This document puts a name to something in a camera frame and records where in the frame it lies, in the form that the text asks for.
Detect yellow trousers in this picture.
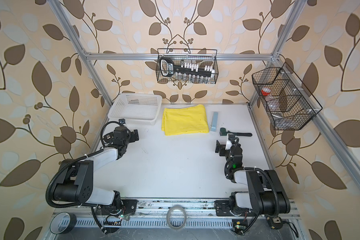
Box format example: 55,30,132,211
161,105,209,136

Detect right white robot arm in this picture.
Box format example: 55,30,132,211
215,133,291,217

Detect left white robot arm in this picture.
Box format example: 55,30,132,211
45,121,140,211

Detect green pipe wrench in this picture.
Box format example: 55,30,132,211
220,128,253,137

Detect white plastic basket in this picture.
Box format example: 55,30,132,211
108,93,163,125

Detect light blue block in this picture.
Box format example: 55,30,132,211
210,112,219,132

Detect red white cup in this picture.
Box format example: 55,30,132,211
261,87,272,97

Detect clear tape roll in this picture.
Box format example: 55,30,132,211
166,205,188,231

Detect black socket set holder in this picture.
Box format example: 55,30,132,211
158,57,217,77

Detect black tape roll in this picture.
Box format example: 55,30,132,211
50,212,77,235

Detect side black wire basket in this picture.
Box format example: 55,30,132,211
252,63,323,131

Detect back black wire basket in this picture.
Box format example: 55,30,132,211
156,48,219,84

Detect aluminium frame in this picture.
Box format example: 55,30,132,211
44,0,360,240

